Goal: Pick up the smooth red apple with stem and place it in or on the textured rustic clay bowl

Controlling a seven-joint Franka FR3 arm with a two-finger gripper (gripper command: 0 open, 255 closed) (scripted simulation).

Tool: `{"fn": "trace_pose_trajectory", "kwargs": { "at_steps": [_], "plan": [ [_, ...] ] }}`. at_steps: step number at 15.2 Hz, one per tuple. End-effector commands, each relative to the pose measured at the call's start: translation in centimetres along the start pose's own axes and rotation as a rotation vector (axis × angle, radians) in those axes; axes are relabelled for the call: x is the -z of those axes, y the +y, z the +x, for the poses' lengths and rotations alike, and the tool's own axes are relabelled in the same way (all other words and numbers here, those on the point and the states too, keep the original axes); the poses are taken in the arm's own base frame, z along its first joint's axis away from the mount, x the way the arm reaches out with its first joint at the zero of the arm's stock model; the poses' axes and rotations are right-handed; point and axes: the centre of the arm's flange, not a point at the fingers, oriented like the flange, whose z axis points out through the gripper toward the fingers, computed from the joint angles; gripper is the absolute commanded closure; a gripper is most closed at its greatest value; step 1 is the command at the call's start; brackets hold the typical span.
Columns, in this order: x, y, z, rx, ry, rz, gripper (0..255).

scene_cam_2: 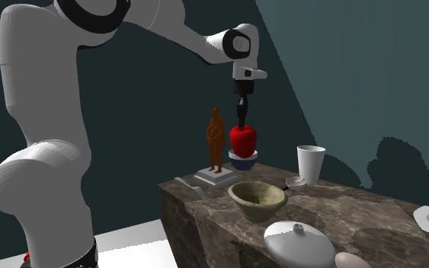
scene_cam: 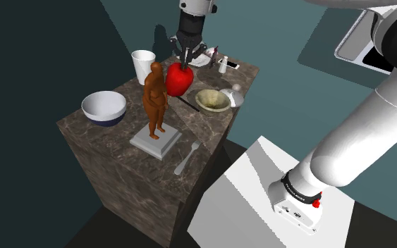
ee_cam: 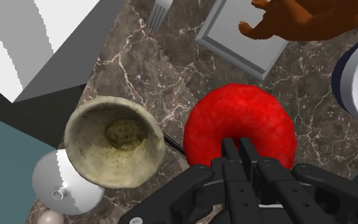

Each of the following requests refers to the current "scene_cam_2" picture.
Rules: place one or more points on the blue and white bowl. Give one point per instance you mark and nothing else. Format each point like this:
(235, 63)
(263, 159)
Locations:
(243, 162)

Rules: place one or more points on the silver fork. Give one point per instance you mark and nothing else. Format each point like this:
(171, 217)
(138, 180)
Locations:
(192, 186)

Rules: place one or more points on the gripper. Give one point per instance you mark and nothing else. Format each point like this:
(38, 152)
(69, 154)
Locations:
(243, 87)

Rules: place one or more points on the white cup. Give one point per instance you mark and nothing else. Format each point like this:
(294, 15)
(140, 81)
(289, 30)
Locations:
(310, 165)

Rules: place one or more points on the white lid with knob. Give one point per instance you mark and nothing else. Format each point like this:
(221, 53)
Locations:
(297, 245)

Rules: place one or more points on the olive stone bowl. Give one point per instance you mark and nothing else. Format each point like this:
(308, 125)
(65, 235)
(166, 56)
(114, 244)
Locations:
(257, 208)

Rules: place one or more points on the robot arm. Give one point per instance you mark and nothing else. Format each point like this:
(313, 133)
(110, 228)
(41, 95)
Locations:
(43, 111)

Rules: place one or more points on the beige egg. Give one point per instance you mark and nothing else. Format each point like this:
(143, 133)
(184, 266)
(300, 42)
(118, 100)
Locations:
(350, 261)

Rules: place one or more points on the brown human figure on base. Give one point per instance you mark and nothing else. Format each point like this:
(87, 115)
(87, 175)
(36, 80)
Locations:
(216, 137)

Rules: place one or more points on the red apple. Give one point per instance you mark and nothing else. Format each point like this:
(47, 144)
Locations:
(243, 141)

